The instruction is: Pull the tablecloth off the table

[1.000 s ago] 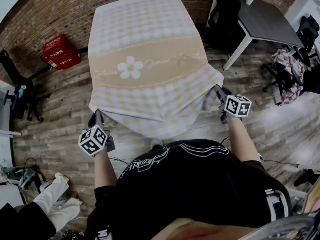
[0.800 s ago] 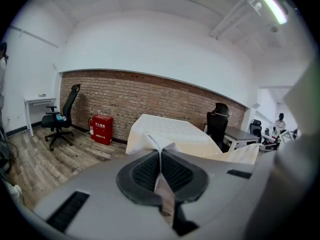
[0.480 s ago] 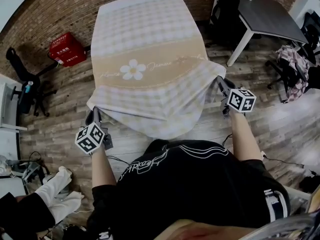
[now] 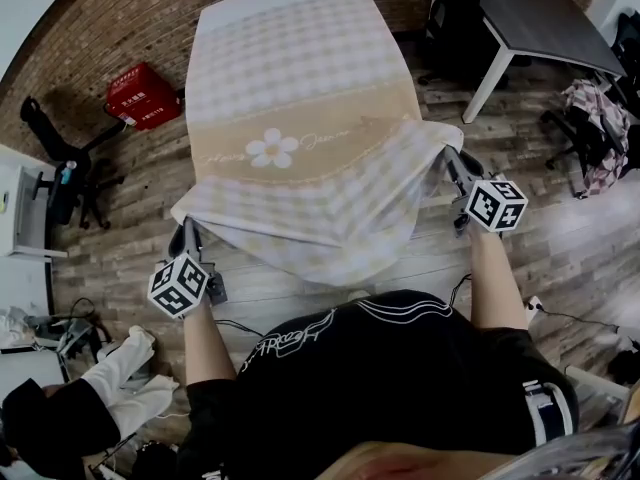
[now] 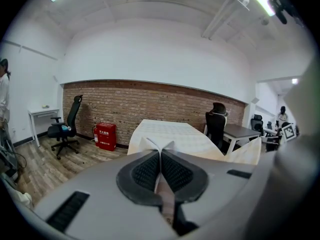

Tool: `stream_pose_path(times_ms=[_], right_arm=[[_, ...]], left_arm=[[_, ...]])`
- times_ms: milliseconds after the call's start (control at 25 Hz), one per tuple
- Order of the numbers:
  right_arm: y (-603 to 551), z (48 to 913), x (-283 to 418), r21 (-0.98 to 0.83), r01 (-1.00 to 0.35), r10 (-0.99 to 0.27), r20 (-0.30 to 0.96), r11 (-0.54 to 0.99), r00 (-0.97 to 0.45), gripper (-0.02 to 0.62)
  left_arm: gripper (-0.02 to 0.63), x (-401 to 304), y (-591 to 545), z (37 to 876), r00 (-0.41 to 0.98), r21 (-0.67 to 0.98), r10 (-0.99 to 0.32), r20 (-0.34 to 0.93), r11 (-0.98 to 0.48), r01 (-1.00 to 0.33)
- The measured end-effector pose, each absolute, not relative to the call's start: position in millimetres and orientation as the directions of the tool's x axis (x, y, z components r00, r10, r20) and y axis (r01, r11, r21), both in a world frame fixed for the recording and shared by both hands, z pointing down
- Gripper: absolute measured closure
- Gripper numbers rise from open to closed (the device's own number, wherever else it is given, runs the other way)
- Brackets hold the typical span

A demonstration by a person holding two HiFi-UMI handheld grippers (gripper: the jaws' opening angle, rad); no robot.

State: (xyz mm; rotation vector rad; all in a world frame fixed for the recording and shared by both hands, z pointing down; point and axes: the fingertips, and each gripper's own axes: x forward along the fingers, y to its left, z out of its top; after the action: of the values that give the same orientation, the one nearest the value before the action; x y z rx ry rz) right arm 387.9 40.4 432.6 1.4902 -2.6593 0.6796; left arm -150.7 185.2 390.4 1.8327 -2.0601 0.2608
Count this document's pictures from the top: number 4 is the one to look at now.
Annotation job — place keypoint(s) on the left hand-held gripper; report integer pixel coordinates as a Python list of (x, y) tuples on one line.
[(177, 285)]

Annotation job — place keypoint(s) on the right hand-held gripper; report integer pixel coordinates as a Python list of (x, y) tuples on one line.
[(495, 205)]

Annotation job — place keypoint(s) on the beige checked flower tablecloth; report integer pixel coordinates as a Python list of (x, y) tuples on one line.
[(300, 93)]

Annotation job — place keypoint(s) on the person's right forearm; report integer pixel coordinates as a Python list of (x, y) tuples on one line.
[(497, 283)]

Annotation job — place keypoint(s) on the person's left forearm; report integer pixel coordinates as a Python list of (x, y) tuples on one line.
[(207, 348)]

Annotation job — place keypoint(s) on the black swivel chair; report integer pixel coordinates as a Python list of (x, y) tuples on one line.
[(565, 128)]

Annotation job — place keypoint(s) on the pink checked garment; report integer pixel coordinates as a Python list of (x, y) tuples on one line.
[(597, 133)]

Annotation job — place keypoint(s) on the black mesh office chair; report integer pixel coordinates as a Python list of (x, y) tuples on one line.
[(65, 168)]

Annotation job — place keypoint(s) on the black high-back office chair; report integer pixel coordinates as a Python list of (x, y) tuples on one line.
[(460, 23)]

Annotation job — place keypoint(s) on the red fire equipment box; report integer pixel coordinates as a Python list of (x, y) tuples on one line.
[(142, 95)]

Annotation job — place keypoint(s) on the pile of grey clutter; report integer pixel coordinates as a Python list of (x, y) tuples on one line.
[(55, 333)]

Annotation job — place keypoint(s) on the white cabinet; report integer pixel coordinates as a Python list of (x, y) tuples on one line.
[(25, 213)]

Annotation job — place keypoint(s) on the person's white shoe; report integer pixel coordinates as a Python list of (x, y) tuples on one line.
[(359, 295)]

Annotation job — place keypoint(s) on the grey desk with white legs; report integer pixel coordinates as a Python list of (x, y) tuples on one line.
[(545, 23)]

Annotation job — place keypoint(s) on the person's black printed t-shirt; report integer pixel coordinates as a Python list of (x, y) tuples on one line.
[(380, 383)]

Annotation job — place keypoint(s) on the black white striped waistband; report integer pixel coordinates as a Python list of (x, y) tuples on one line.
[(547, 413)]

